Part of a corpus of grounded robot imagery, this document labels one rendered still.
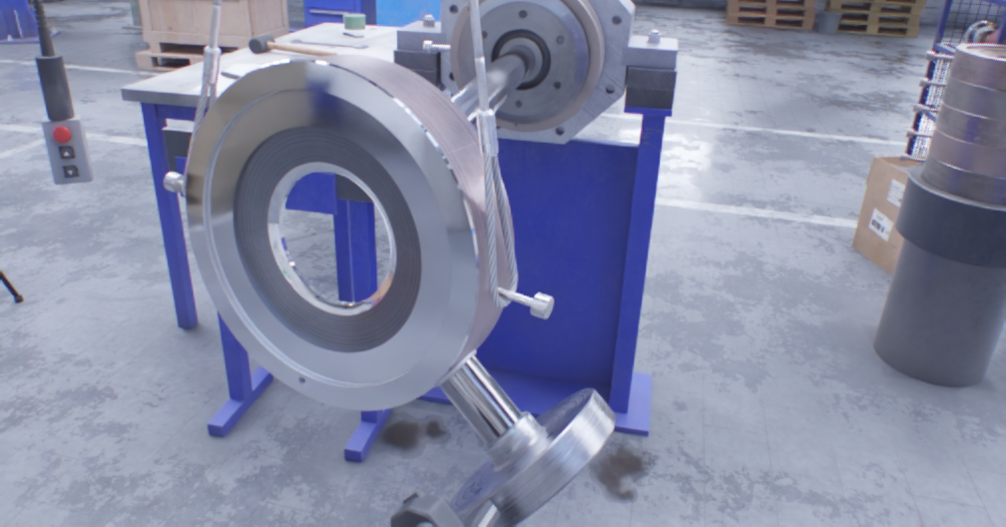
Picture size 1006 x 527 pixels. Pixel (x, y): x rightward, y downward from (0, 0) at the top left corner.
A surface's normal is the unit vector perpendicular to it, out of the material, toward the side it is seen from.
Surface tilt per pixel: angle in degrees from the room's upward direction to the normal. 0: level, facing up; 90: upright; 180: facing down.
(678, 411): 0
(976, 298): 90
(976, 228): 90
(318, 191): 90
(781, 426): 0
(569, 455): 47
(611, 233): 90
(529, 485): 62
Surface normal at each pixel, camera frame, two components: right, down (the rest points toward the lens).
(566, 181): -0.21, 0.40
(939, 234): -0.81, 0.22
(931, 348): -0.61, 0.31
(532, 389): 0.04, -0.91
